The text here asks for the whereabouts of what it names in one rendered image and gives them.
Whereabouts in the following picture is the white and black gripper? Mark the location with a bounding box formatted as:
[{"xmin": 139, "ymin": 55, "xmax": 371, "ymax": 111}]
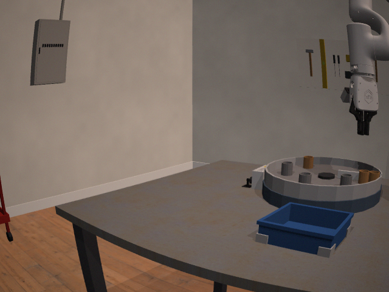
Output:
[{"xmin": 349, "ymin": 74, "xmax": 379, "ymax": 136}]

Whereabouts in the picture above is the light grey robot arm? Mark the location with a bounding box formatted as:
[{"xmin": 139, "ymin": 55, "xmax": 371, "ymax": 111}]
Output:
[{"xmin": 346, "ymin": 0, "xmax": 389, "ymax": 76}]

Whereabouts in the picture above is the grey metal bushing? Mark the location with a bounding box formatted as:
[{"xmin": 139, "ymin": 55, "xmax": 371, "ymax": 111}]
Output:
[
  {"xmin": 298, "ymin": 172, "xmax": 312, "ymax": 184},
  {"xmin": 281, "ymin": 161, "xmax": 293, "ymax": 176},
  {"xmin": 340, "ymin": 173, "xmax": 353, "ymax": 186}
]

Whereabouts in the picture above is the blue plastic tray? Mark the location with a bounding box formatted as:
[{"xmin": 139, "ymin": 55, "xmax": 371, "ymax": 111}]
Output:
[{"xmin": 255, "ymin": 202, "xmax": 354, "ymax": 258}]

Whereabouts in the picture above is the bronze bushing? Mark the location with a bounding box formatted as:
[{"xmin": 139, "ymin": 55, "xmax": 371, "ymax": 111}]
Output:
[
  {"xmin": 369, "ymin": 171, "xmax": 380, "ymax": 182},
  {"xmin": 358, "ymin": 170, "xmax": 370, "ymax": 184},
  {"xmin": 303, "ymin": 156, "xmax": 314, "ymax": 169}
]

